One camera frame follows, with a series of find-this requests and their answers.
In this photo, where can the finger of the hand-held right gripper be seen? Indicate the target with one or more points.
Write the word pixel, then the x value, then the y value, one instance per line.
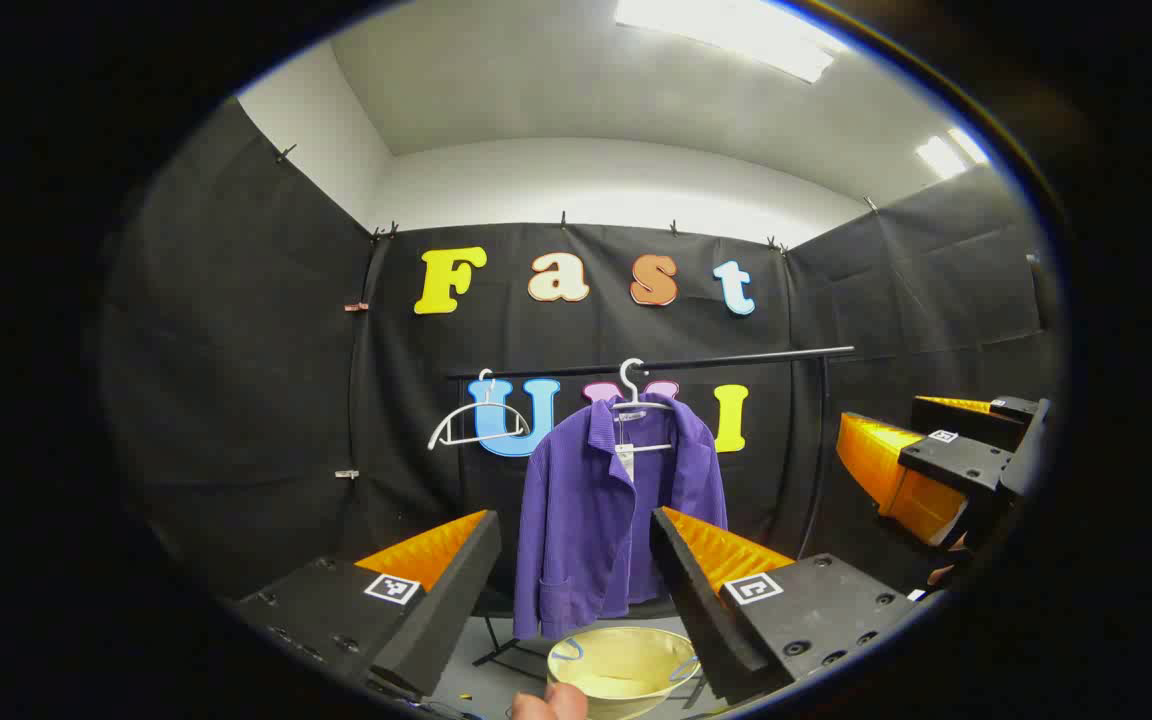
pixel 956 460
pixel 966 422

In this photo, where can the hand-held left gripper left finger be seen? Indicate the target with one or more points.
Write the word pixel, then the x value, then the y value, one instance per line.
pixel 436 620

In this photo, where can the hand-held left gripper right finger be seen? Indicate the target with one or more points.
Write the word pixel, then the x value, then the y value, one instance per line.
pixel 696 600

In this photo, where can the cream laundry hamper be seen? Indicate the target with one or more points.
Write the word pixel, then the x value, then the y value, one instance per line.
pixel 626 665

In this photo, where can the white clothes hanger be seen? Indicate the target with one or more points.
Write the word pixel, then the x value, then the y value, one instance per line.
pixel 633 395
pixel 457 413

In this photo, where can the black clothes rack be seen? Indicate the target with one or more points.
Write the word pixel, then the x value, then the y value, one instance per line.
pixel 736 358

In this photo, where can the small ceiling light panel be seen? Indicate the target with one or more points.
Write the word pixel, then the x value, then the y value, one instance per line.
pixel 951 152

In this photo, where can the black backdrop cloth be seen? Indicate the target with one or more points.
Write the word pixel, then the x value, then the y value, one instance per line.
pixel 236 400

